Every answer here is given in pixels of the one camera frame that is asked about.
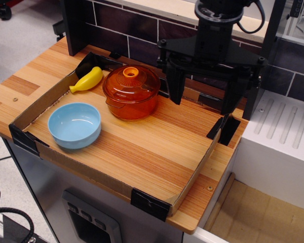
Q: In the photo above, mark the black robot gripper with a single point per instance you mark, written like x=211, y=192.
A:
x=213, y=54

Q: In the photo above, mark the orange transparent pot lid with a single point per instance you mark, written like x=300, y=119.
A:
x=131, y=84

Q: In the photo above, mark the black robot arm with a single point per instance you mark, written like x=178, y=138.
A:
x=219, y=7

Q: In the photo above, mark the orange transparent plastic pot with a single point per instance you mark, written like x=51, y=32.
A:
x=132, y=110

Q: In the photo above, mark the cardboard fence with black tape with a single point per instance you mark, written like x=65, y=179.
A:
x=165, y=164

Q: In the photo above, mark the white toy sink drainboard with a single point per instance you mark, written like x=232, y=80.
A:
x=270, y=156

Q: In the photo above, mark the yellow plastic toy banana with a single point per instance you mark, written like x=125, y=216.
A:
x=90, y=80

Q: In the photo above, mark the light blue plastic bowl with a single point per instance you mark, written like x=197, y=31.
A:
x=75, y=125

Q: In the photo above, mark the grey toy oven front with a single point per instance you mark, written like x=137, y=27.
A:
x=89, y=223

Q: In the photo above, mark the black caster wheel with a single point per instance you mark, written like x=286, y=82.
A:
x=5, y=10

